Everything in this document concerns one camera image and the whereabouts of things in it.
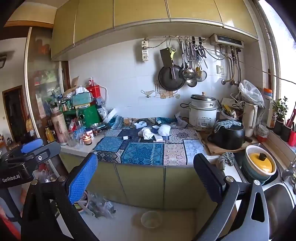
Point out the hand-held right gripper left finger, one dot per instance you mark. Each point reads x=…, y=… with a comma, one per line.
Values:
x=83, y=178

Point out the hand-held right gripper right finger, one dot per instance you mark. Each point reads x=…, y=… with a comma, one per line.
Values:
x=209, y=179

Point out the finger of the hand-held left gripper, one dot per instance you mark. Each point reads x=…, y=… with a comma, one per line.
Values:
x=47, y=151
x=31, y=146

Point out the printed white box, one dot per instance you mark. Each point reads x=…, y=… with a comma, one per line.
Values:
x=159, y=138

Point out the yellow bottle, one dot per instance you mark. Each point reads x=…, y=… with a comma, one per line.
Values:
x=49, y=135

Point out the copper thermos flask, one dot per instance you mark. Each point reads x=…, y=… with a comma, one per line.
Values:
x=60, y=129

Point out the grey rag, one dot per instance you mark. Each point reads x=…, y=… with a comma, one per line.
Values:
x=225, y=158

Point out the clear plastic bottle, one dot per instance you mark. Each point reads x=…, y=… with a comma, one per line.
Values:
x=79, y=131
x=71, y=139

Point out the wooden cutting board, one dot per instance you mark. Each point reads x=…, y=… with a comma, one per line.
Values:
x=212, y=150

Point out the clear plastic bags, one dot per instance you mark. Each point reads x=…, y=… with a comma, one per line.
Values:
x=99, y=206

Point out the brown wooden door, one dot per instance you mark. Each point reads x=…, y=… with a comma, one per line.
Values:
x=13, y=115

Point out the candle jar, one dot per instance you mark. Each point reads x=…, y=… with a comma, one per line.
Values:
x=87, y=140

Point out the green colander basket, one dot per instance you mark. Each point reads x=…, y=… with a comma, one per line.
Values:
x=248, y=174

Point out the black cooking pot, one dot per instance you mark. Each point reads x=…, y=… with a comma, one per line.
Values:
x=226, y=139

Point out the yellow lidded pot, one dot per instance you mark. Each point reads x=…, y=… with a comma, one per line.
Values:
x=259, y=163

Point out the steel bowl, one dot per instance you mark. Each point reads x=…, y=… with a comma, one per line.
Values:
x=98, y=126

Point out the green box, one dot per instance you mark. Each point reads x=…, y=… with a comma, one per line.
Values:
x=89, y=115

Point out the yellow-green base cabinets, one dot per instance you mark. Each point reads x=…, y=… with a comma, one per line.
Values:
x=138, y=183

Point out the grey knitted cloth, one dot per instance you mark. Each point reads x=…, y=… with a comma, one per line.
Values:
x=225, y=123

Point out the blue patterned tablecloth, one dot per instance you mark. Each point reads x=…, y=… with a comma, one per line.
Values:
x=138, y=155

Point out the white rice cooker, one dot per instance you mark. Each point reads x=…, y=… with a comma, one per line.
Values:
x=201, y=118

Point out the teal box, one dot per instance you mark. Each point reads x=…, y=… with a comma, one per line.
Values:
x=83, y=99

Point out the clear plastic jar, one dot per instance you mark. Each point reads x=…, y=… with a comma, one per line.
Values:
x=174, y=125

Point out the glass display cabinet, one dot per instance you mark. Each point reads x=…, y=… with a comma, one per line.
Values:
x=44, y=81

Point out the white foam net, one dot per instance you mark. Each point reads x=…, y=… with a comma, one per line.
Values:
x=164, y=130

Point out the crumpled clear plastic wrap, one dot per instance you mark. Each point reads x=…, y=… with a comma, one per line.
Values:
x=180, y=118

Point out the white plastic board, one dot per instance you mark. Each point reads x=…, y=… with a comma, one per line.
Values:
x=109, y=115

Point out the steel sink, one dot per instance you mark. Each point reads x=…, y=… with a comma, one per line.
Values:
x=277, y=194

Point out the cluttered utensil container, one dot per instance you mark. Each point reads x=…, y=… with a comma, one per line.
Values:
x=229, y=111

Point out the clear plastic cup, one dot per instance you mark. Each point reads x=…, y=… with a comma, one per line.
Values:
x=151, y=220

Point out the stack of small bowls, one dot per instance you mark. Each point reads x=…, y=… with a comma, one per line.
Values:
x=263, y=132

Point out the white electric kettle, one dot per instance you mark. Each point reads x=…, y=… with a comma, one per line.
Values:
x=249, y=120

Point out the brown cardboard piece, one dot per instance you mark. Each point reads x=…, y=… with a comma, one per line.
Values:
x=127, y=121

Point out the blue cup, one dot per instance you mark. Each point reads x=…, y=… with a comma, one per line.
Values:
x=155, y=129

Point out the crumpled white tissue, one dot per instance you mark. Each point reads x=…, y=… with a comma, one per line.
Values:
x=146, y=135

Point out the red container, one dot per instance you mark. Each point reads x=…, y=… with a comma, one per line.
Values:
x=94, y=90

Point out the white plastic tray insert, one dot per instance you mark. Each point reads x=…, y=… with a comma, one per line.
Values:
x=140, y=125

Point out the steel faucet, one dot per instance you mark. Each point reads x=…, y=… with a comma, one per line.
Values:
x=288, y=172

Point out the black plant pot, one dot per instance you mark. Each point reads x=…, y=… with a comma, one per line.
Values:
x=286, y=133

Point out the white bottle orange lid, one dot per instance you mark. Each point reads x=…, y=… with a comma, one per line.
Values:
x=270, y=111

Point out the red cup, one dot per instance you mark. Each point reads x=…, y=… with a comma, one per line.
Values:
x=292, y=139

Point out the white plastic bag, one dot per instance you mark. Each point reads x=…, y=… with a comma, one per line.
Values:
x=251, y=93

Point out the steel ladle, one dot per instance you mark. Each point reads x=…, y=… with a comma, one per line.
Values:
x=191, y=83

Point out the green potted plant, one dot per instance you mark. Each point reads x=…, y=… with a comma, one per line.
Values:
x=279, y=109

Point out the black wok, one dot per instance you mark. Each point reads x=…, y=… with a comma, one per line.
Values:
x=167, y=82

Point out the steel slotted skimmer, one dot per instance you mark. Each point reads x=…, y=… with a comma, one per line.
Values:
x=187, y=74

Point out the metal water pipes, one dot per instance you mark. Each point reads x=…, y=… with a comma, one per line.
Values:
x=231, y=67

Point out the kitchen scissors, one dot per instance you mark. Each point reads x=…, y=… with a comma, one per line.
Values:
x=201, y=52

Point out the steel cleaver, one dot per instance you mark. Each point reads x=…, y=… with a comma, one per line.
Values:
x=166, y=56

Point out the yellow peeler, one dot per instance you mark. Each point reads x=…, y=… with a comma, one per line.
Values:
x=172, y=52

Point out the white power strip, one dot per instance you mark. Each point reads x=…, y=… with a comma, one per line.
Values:
x=145, y=54

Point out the white water heater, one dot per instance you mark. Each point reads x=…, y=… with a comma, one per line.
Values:
x=226, y=41

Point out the window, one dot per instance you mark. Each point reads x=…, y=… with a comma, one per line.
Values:
x=277, y=34

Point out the white wall socket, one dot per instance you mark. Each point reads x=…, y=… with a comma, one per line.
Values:
x=220, y=69

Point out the metal hanging rail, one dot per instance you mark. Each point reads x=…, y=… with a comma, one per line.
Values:
x=161, y=37

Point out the yellow-green wall cabinets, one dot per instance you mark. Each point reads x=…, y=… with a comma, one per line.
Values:
x=138, y=11

